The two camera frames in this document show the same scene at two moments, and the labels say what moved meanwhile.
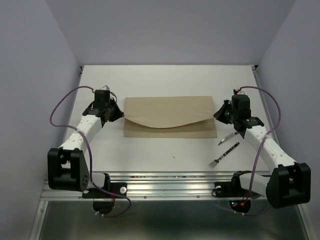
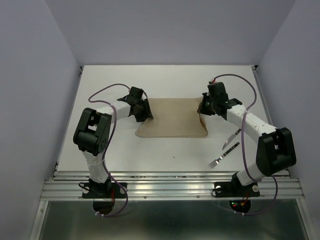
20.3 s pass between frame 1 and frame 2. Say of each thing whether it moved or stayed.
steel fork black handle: stayed
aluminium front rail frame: stayed
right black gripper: moved
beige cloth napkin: moved
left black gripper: moved
